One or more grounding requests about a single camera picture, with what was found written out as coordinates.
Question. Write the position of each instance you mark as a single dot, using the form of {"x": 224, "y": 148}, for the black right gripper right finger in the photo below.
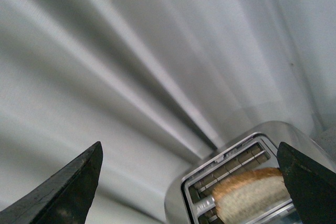
{"x": 311, "y": 185}

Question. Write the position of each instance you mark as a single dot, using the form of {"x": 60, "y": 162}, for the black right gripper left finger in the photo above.
{"x": 65, "y": 197}

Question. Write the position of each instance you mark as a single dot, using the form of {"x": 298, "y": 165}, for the brown bread slice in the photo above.
{"x": 246, "y": 196}

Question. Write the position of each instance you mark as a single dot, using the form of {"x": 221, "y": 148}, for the beige two-slot toaster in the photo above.
{"x": 189, "y": 198}

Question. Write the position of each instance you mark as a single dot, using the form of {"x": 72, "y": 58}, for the grey pleated curtain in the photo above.
{"x": 160, "y": 83}

